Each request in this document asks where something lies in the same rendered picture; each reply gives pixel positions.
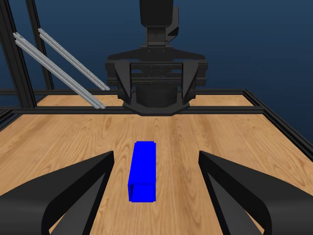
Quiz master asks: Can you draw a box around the blue hollow socket block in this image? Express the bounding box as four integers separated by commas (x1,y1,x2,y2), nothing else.
128,141,157,203

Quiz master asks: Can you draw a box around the black table frame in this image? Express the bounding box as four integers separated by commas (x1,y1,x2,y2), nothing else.
0,0,313,162

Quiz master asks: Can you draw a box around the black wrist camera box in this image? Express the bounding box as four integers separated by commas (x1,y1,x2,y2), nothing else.
139,0,175,46

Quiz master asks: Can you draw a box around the silver aluminium brace rail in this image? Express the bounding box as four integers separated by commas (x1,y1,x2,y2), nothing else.
13,32,106,110
38,28,111,91

